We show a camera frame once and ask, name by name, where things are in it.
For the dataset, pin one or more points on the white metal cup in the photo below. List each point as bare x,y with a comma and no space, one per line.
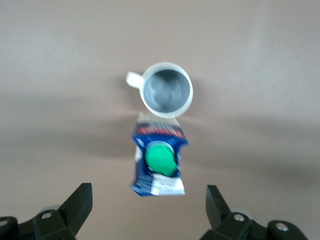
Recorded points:
165,90

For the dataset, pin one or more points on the blue milk carton green cap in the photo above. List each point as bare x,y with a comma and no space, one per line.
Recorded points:
160,160

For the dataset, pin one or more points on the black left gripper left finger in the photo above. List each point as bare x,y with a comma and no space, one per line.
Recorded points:
72,210

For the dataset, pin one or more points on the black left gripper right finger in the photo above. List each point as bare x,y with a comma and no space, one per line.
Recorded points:
220,215

